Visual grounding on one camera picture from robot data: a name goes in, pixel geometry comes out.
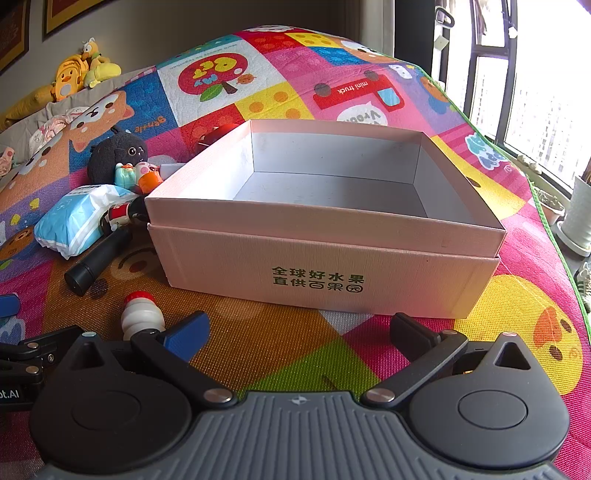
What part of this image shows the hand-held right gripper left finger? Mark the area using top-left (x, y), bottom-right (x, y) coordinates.
top-left (62, 311), bottom-right (234, 406)

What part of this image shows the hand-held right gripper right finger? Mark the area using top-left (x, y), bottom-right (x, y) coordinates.
top-left (362, 313), bottom-right (536, 406)

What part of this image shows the white bottle with red cap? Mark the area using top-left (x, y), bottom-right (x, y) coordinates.
top-left (121, 291), bottom-right (166, 342)

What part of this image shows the black cylinder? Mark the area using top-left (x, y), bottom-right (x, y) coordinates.
top-left (64, 226), bottom-right (134, 296)

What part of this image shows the blue tissue pack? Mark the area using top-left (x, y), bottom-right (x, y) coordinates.
top-left (34, 184), bottom-right (139, 260)

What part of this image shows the pink cardboard box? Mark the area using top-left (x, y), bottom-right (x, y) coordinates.
top-left (144, 119), bottom-right (508, 320)

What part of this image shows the red and black doll figurine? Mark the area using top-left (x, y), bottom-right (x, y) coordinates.
top-left (98, 196), bottom-right (151, 236)

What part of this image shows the pink pig figurine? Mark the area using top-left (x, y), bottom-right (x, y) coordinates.
top-left (133, 161), bottom-right (164, 195)

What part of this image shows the teal figurine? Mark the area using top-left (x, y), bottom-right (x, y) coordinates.
top-left (115, 162), bottom-right (137, 189)

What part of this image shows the black plush toy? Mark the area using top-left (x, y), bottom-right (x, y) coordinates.
top-left (87, 124), bottom-right (149, 184)

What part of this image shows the red plastic toy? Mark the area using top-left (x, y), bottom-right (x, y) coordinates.
top-left (196, 122), bottom-right (243, 149)

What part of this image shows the pink patterned cloth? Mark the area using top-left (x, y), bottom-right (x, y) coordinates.
top-left (0, 147), bottom-right (19, 178)

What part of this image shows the patterned clothes pile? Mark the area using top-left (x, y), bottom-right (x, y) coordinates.
top-left (28, 106), bottom-right (90, 155)

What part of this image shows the small succulent planter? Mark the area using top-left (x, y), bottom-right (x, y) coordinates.
top-left (531, 182), bottom-right (566, 227)

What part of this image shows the yellow long pillow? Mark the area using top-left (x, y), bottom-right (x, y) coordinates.
top-left (0, 85), bottom-right (58, 132)

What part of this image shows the white plant pot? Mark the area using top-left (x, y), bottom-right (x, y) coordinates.
top-left (556, 175), bottom-right (591, 257)

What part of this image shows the yellow duck plush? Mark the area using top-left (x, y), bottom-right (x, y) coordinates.
top-left (51, 54), bottom-right (90, 103)

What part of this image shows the yellow and green plush toy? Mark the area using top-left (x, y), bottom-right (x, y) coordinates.
top-left (81, 38), bottom-right (122, 88)

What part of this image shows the colourful printed play mat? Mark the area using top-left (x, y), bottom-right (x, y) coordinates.
top-left (0, 25), bottom-right (591, 462)

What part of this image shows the black window frame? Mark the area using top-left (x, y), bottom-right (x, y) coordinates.
top-left (392, 0), bottom-right (591, 185)

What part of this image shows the picture frame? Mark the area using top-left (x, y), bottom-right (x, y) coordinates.
top-left (44, 0), bottom-right (116, 38)
top-left (0, 0), bottom-right (31, 75)

